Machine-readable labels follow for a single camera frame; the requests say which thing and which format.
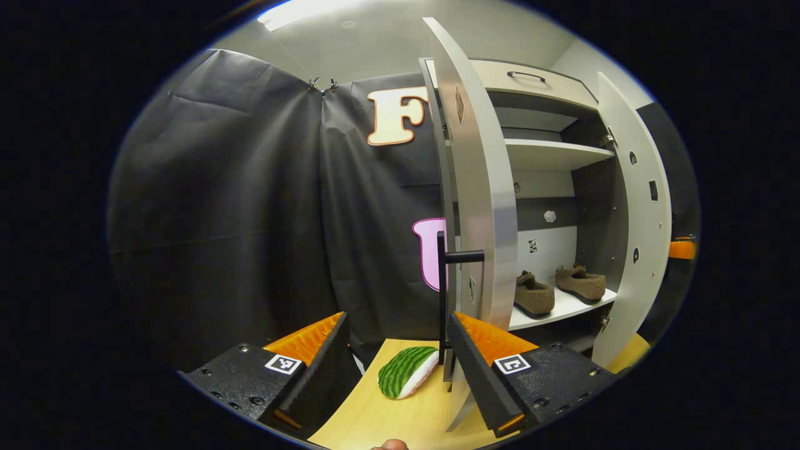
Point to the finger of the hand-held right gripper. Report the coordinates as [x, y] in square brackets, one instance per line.
[682, 249]

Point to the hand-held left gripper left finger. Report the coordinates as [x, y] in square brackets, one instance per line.
[325, 369]

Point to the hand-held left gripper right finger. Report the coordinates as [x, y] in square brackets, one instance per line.
[475, 369]

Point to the white cabinet door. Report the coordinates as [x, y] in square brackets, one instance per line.
[487, 187]
[650, 281]

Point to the brown fuzzy shoe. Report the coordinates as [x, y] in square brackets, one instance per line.
[534, 299]
[584, 286]

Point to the white shoe cabinet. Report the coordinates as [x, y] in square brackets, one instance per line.
[550, 153]

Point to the metal door hinge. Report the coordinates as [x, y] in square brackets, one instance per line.
[605, 319]
[609, 139]

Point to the white cabinet drawer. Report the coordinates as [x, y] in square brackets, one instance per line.
[562, 94]

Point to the black backdrop cloth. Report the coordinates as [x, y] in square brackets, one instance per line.
[684, 187]
[250, 206]

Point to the green striped watermelon toy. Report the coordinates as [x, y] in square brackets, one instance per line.
[403, 372]

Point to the black binder clip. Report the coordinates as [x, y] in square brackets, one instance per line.
[314, 83]
[332, 85]

